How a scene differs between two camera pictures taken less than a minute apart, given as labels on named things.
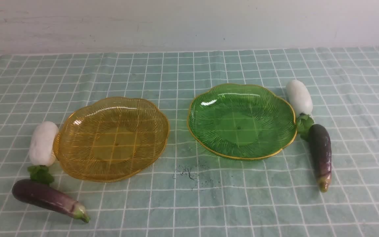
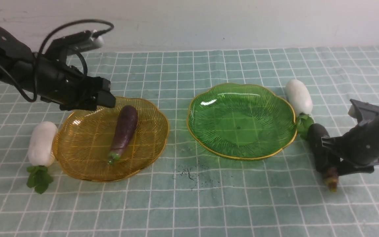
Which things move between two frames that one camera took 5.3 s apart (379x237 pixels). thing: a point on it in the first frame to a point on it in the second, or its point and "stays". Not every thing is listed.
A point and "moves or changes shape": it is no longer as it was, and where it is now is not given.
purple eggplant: [320, 147] moves or changes shape
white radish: [301, 101] stays
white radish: [42, 151] stays
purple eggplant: [44, 195] to [127, 126]
